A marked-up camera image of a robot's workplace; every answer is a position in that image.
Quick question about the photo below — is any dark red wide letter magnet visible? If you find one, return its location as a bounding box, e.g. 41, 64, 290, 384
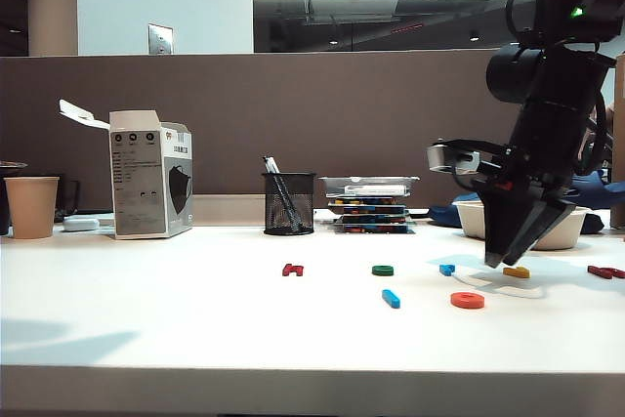
587, 265, 625, 280

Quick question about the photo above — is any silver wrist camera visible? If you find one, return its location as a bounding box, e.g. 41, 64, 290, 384
427, 143, 482, 174

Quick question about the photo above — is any letter magnet pack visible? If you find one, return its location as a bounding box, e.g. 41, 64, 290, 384
326, 196, 409, 208
335, 214, 409, 226
331, 205, 409, 217
333, 223, 415, 236

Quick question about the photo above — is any orange letter o magnet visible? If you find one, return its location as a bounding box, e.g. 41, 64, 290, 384
450, 291, 486, 310

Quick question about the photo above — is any clear plastic case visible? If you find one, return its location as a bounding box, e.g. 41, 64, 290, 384
318, 175, 421, 199

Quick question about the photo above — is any brown desk partition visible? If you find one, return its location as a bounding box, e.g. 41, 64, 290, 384
0, 49, 523, 213

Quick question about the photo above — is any brown paper cup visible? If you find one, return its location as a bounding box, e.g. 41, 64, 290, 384
3, 177, 61, 240

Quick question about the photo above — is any white earbuds case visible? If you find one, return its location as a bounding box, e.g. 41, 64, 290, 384
62, 217, 102, 233

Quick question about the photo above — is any black mesh pen holder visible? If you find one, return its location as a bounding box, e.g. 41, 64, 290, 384
262, 172, 317, 236

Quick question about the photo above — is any black white marker pen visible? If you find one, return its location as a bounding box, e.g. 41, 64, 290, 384
263, 155, 303, 232

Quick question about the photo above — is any metal wall plate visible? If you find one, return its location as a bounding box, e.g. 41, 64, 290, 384
147, 23, 176, 57

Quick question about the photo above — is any white grey mask box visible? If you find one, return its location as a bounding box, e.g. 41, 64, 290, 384
59, 99, 194, 241

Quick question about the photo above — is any beige oval pulp tray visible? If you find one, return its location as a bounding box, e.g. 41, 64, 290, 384
453, 200, 592, 251

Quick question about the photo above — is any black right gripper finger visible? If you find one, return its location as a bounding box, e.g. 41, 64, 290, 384
471, 178, 532, 268
501, 198, 578, 268

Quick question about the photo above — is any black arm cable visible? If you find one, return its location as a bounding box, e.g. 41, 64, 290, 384
505, 0, 543, 45

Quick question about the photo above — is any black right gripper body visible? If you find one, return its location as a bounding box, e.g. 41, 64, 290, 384
438, 138, 588, 204

